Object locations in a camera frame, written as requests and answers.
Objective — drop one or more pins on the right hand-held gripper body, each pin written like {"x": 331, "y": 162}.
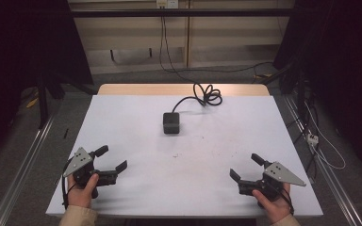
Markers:
{"x": 275, "y": 175}

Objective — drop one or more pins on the black power adapter box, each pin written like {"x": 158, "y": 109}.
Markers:
{"x": 171, "y": 122}

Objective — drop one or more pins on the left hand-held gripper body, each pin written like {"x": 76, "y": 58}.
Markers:
{"x": 81, "y": 163}

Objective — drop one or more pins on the white table cover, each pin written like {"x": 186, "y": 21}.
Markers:
{"x": 188, "y": 163}

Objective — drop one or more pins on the person's left hand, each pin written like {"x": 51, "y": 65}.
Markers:
{"x": 81, "y": 196}

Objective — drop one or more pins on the small black floor item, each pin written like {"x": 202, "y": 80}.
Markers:
{"x": 65, "y": 133}

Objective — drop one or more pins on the black curtain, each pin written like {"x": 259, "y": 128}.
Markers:
{"x": 342, "y": 62}
{"x": 22, "y": 47}

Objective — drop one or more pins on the yellow floor tape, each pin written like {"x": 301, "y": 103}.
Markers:
{"x": 32, "y": 102}

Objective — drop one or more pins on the white wall socket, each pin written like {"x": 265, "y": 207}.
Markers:
{"x": 167, "y": 3}

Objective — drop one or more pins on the black horizontal frame bar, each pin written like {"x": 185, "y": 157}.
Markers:
{"x": 182, "y": 12}

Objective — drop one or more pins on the aluminium floor rail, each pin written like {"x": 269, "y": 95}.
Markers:
{"x": 22, "y": 169}
{"x": 333, "y": 182}

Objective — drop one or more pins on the black metal stand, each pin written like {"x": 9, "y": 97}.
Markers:
{"x": 42, "y": 100}

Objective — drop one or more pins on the person's right hand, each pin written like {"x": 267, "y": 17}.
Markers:
{"x": 275, "y": 210}

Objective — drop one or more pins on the white power strip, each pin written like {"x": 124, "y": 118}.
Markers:
{"x": 312, "y": 139}

